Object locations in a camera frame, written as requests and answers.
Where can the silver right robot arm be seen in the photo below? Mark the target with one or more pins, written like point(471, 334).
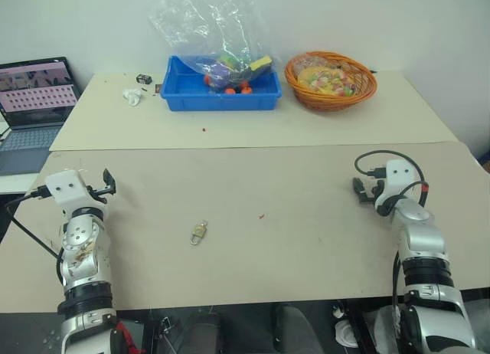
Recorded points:
point(425, 254)

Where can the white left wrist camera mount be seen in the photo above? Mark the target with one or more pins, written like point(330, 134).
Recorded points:
point(67, 187)

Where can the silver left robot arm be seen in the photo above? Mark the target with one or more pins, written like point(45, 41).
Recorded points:
point(82, 250)

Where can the crumpled white tissue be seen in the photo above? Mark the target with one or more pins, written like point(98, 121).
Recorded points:
point(132, 96)

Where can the grey open laptop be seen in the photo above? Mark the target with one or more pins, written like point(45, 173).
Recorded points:
point(27, 112)

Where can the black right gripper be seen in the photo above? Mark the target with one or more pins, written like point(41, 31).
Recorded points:
point(378, 190)

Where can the grey rounded shape under table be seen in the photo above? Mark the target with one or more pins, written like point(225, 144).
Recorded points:
point(296, 331)

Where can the small black box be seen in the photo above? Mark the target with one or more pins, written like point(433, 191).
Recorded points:
point(144, 78)

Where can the dark rounded shape under table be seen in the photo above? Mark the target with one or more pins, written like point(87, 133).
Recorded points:
point(201, 335)

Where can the small brass padlock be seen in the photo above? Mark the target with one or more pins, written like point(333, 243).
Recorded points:
point(198, 234)

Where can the clear bag of toys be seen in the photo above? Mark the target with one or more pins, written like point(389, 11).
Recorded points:
point(226, 64)

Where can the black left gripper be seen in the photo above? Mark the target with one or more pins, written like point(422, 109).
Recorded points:
point(96, 193)

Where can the blue plastic bin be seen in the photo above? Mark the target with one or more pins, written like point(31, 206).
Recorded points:
point(180, 97)

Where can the bag of colourful toy food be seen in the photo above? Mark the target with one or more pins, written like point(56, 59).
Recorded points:
point(325, 80)

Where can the white crumpled object under table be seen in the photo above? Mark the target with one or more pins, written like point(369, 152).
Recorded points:
point(346, 333)

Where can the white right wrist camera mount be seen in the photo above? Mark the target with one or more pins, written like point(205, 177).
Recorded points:
point(398, 181)

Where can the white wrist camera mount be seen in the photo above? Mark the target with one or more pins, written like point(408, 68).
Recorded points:
point(67, 187)
point(398, 181)

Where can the orange wicker basket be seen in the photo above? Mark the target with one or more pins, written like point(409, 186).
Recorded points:
point(306, 97)

